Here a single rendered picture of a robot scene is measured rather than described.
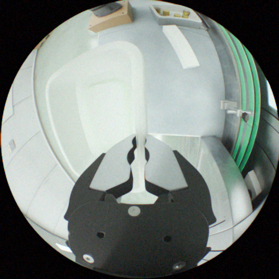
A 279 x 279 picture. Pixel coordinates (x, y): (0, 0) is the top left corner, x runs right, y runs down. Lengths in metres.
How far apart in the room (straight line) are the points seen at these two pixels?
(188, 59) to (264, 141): 0.57
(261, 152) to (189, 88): 0.55
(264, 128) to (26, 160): 3.78
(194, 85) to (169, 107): 0.17
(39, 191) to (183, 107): 3.55
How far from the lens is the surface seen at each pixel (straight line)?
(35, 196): 3.46
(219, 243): 0.42
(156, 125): 0.50
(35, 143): 3.27
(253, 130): 0.55
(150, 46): 0.51
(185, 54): 0.45
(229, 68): 0.54
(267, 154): 0.65
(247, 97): 0.48
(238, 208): 0.36
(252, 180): 0.66
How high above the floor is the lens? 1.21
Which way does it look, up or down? 58 degrees down
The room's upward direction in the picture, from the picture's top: 162 degrees counter-clockwise
